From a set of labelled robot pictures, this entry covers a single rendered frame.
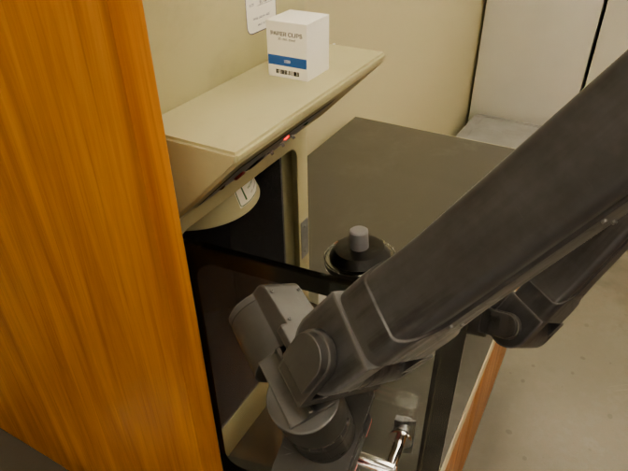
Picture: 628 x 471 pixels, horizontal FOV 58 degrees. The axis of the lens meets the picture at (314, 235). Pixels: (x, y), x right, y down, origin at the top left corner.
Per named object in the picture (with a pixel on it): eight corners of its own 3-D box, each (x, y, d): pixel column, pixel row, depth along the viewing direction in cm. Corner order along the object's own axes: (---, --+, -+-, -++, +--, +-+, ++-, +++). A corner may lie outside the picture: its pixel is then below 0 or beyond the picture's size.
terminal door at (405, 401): (215, 463, 81) (174, 234, 59) (423, 548, 71) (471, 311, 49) (212, 467, 81) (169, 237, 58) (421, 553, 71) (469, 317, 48)
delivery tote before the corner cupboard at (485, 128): (445, 186, 344) (453, 137, 326) (468, 159, 374) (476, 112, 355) (548, 213, 318) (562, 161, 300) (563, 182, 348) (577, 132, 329)
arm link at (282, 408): (282, 446, 40) (352, 405, 41) (245, 365, 44) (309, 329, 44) (300, 465, 46) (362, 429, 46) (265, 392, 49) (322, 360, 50)
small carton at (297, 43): (268, 75, 63) (264, 19, 60) (291, 62, 67) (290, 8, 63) (307, 82, 61) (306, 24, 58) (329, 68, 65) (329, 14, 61)
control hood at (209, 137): (149, 221, 57) (130, 129, 51) (307, 110, 80) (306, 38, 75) (244, 252, 52) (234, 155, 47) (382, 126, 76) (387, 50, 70)
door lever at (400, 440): (329, 420, 64) (329, 405, 62) (411, 449, 61) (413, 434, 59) (310, 459, 60) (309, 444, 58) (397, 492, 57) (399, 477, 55)
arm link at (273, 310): (329, 362, 36) (417, 347, 41) (257, 235, 42) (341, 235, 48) (252, 457, 42) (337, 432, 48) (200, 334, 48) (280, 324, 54)
